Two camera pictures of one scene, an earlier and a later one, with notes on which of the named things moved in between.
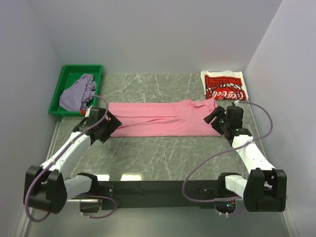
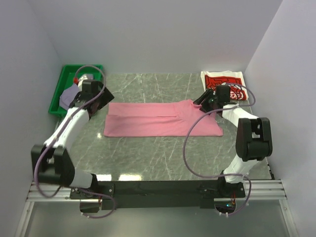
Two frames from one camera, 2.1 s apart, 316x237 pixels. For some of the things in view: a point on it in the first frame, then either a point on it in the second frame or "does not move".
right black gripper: (219, 112) to (207, 94)
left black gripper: (113, 123) to (106, 97)
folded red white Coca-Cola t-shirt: (224, 85) does not move
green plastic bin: (71, 73) does not move
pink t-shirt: (180, 118) does not move
